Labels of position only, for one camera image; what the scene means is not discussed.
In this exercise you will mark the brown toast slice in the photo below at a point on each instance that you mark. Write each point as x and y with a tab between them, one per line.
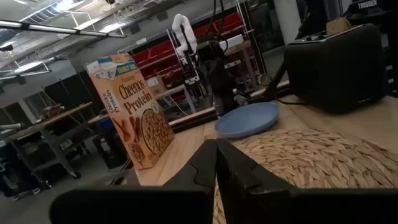
339	26

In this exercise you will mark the Cheerios Protein cereal box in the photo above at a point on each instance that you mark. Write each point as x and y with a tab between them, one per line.
136	112

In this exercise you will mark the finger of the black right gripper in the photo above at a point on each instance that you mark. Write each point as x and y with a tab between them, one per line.
232	104
222	104

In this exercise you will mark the red storage bin shelf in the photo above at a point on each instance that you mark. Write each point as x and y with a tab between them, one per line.
155	51

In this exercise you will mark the black silver toaster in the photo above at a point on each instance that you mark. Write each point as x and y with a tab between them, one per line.
335	68

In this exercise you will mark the small cardboard box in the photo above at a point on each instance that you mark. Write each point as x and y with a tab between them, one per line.
155	85

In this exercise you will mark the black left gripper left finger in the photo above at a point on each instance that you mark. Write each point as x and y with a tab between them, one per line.
140	205

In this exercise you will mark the round woven placemat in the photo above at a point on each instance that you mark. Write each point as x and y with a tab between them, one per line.
311	155

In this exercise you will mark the blue plate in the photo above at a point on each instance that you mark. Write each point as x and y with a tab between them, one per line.
247	119

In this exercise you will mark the white covered robot arm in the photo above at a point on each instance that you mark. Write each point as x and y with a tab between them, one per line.
185	31

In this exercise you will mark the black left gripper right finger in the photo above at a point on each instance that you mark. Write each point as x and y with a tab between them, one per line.
280	205

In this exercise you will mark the long ceiling light bar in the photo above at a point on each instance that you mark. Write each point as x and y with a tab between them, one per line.
62	30

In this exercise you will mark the wooden workbench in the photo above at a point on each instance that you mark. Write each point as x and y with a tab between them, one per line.
62	116

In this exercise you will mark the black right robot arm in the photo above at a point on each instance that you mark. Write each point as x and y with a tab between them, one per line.
367	9

